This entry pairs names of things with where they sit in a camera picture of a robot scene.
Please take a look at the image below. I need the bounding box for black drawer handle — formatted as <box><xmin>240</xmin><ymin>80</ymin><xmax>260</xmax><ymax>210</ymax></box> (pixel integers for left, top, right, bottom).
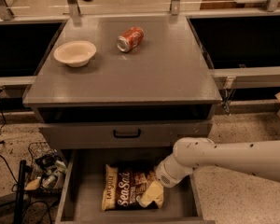
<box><xmin>113</xmin><ymin>129</ymin><xmax>141</xmax><ymax>139</ymax></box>

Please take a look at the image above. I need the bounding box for brown sea salt chip bag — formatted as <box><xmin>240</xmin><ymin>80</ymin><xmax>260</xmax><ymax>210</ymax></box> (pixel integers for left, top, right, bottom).
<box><xmin>102</xmin><ymin>165</ymin><xmax>161</xmax><ymax>211</ymax></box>

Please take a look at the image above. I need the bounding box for grey top drawer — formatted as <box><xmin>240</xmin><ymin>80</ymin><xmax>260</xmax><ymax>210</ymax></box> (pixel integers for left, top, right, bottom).
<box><xmin>39</xmin><ymin>120</ymin><xmax>213</xmax><ymax>149</ymax></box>

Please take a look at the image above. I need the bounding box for white paper bowl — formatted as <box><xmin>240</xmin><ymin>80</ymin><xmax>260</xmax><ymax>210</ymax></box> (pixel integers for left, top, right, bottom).
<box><xmin>53</xmin><ymin>40</ymin><xmax>97</xmax><ymax>67</ymax></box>

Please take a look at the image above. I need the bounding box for open grey middle drawer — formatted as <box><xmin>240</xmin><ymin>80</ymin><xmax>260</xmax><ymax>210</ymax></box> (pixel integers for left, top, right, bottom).
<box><xmin>55</xmin><ymin>147</ymin><xmax>216</xmax><ymax>224</ymax></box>

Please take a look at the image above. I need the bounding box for wire basket with items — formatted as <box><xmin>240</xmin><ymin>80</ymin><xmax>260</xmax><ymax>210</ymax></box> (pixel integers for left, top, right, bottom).
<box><xmin>24</xmin><ymin>142</ymin><xmax>67</xmax><ymax>194</ymax></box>

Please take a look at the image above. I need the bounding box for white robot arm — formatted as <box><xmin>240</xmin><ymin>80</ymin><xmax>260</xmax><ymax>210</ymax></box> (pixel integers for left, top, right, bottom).
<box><xmin>137</xmin><ymin>137</ymin><xmax>280</xmax><ymax>207</ymax></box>

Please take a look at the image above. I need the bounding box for black floor cable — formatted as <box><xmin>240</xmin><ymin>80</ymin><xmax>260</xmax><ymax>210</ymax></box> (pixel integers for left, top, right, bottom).
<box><xmin>0</xmin><ymin>109</ymin><xmax>20</xmax><ymax>185</ymax></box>

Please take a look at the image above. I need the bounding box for black stand post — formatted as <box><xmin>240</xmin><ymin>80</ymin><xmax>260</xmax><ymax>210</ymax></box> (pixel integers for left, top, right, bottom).
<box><xmin>13</xmin><ymin>160</ymin><xmax>26</xmax><ymax>224</ymax></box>

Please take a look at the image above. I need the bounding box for grey drawer cabinet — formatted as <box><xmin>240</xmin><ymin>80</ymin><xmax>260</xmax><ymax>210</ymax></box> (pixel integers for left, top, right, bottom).
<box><xmin>22</xmin><ymin>14</ymin><xmax>223</xmax><ymax>224</ymax></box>

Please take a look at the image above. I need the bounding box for red soda can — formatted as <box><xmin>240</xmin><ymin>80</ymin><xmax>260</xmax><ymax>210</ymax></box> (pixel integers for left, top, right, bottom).
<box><xmin>117</xmin><ymin>26</ymin><xmax>144</xmax><ymax>52</ymax></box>

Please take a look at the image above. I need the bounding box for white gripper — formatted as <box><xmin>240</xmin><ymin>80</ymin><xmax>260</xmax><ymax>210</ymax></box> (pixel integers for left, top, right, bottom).
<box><xmin>139</xmin><ymin>158</ymin><xmax>190</xmax><ymax>208</ymax></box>

